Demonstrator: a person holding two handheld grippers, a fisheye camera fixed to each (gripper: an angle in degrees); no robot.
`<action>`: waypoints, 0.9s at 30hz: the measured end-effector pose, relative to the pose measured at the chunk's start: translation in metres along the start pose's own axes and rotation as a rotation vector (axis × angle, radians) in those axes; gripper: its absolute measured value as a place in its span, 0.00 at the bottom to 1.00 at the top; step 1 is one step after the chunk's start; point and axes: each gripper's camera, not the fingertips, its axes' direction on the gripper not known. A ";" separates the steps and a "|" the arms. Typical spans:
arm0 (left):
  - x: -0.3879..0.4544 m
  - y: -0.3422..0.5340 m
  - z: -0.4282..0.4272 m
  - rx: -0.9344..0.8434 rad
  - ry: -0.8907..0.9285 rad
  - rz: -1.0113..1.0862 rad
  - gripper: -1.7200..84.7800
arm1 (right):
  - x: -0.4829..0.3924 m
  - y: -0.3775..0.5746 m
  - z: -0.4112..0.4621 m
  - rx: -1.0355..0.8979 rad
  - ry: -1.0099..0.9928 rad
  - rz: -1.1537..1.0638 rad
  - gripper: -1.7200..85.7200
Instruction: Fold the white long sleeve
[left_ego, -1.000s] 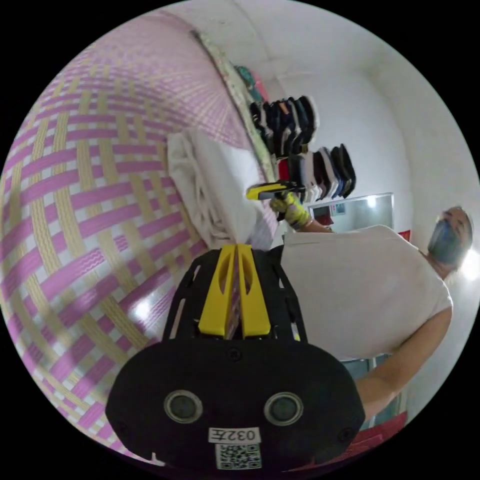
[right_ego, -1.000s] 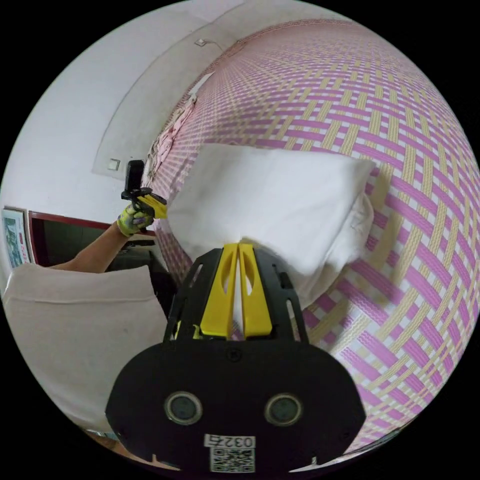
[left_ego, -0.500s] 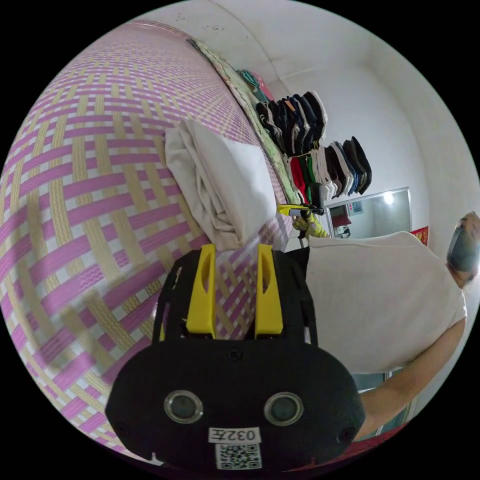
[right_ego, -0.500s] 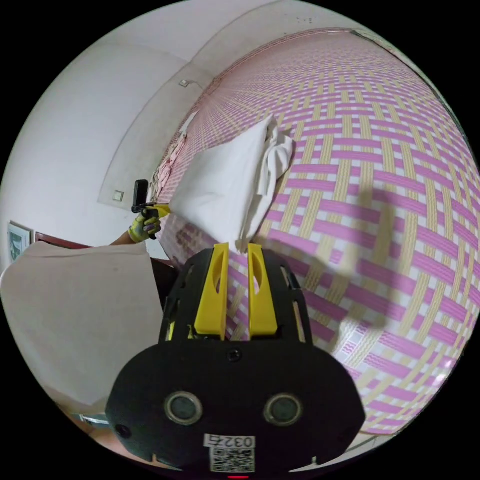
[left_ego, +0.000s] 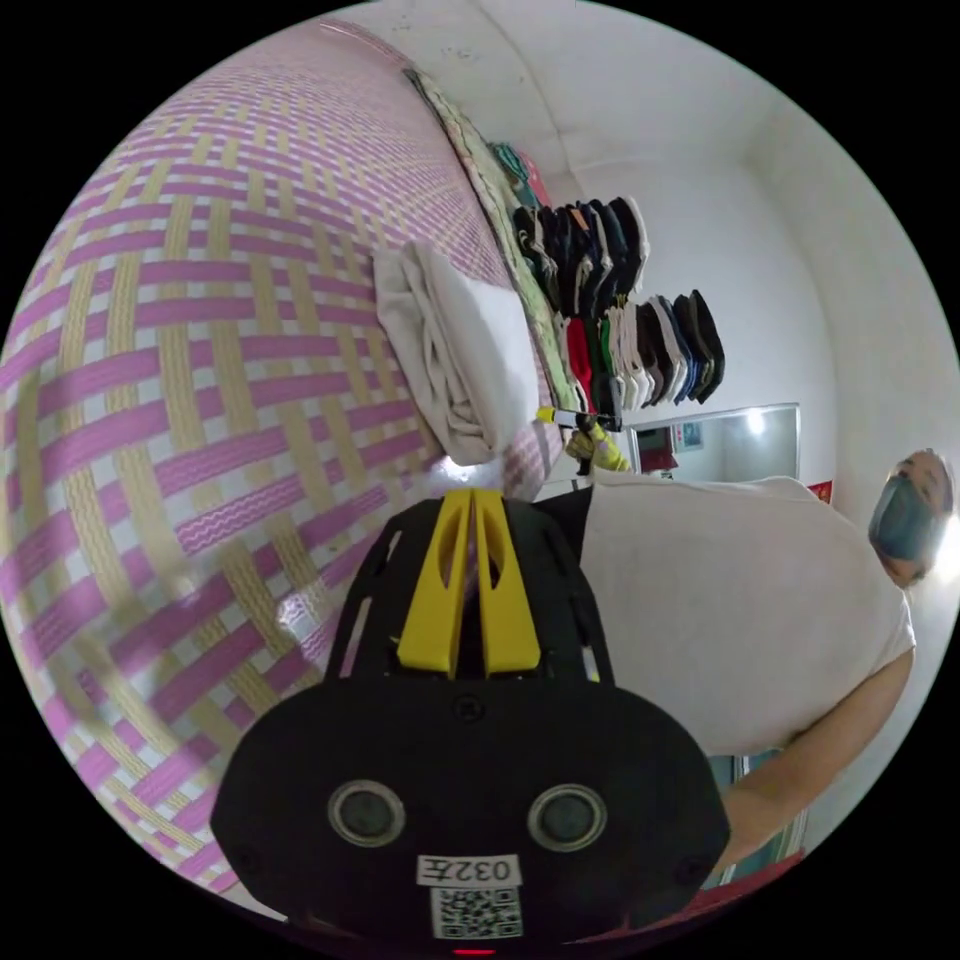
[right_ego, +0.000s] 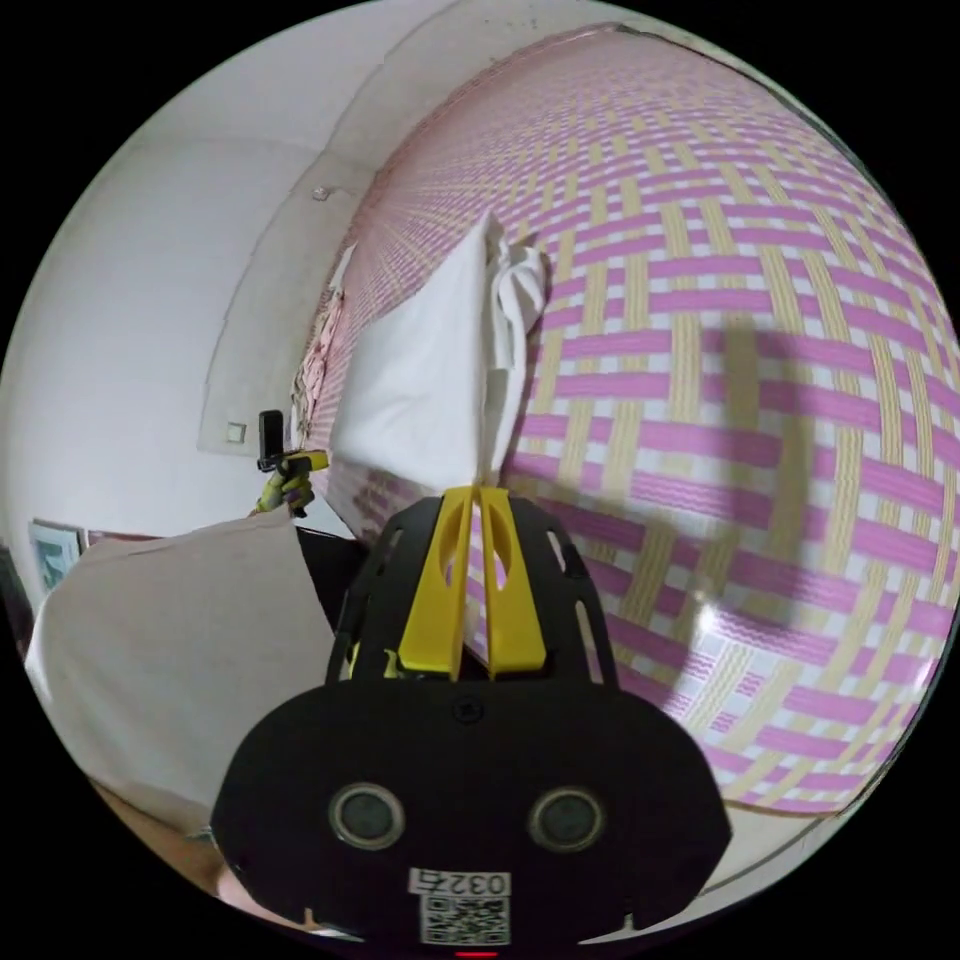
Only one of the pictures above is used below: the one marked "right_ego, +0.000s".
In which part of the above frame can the person's left hand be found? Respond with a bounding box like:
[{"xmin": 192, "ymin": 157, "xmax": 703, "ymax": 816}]
[{"xmin": 253, "ymin": 470, "xmax": 316, "ymax": 519}]

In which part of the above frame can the white long sleeve shirt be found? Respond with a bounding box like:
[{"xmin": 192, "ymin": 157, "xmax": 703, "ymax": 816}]
[{"xmin": 329, "ymin": 209, "xmax": 554, "ymax": 490}]

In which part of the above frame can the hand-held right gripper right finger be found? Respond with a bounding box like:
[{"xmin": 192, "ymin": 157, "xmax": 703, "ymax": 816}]
[{"xmin": 479, "ymin": 487, "xmax": 547, "ymax": 682}]

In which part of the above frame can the person's right forearm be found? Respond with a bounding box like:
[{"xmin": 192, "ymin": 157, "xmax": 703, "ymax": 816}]
[{"xmin": 88, "ymin": 779, "xmax": 253, "ymax": 920}]

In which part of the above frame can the framed teal picture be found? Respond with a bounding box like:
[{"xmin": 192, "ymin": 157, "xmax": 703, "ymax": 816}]
[{"xmin": 28, "ymin": 519, "xmax": 85, "ymax": 595}]

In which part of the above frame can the bed with pink woven mat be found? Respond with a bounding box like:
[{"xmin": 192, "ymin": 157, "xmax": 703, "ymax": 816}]
[{"xmin": 288, "ymin": 22, "xmax": 960, "ymax": 820}]

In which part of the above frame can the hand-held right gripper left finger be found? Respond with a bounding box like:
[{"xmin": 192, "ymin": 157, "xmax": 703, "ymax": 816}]
[{"xmin": 397, "ymin": 486, "xmax": 475, "ymax": 681}]

